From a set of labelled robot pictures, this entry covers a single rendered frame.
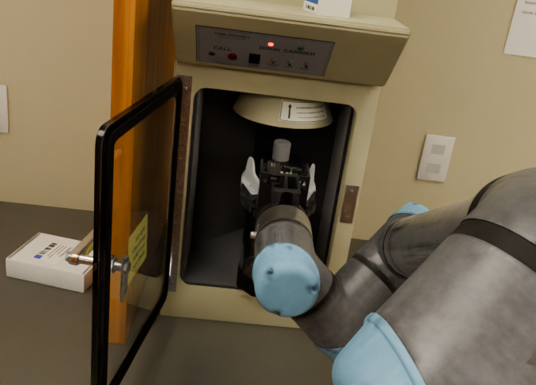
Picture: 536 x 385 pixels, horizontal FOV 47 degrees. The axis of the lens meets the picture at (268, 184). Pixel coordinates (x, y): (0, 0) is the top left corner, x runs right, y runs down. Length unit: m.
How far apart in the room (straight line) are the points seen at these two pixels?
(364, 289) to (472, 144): 0.83
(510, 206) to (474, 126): 1.13
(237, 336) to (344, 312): 0.40
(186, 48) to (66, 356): 0.53
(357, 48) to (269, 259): 0.34
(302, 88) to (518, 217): 0.63
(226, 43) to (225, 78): 0.10
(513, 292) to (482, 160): 1.20
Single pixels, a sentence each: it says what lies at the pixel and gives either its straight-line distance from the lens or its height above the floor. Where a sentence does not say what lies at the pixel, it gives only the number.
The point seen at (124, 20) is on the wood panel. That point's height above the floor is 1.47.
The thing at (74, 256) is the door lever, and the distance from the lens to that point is 0.80.
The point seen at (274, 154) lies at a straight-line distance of 0.99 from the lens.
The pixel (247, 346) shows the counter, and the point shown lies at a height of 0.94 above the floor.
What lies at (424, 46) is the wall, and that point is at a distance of 1.44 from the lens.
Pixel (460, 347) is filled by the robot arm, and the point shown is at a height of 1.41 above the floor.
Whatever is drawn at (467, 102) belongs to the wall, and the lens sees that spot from 1.50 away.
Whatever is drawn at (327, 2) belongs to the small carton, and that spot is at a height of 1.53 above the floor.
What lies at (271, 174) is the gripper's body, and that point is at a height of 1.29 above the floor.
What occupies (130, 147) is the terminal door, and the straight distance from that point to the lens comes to 0.77.
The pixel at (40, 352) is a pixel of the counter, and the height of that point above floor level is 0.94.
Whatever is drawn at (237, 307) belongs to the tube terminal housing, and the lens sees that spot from 1.13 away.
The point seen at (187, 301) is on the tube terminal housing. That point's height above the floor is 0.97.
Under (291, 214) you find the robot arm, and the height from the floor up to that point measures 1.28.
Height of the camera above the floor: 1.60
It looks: 22 degrees down
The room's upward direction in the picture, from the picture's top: 8 degrees clockwise
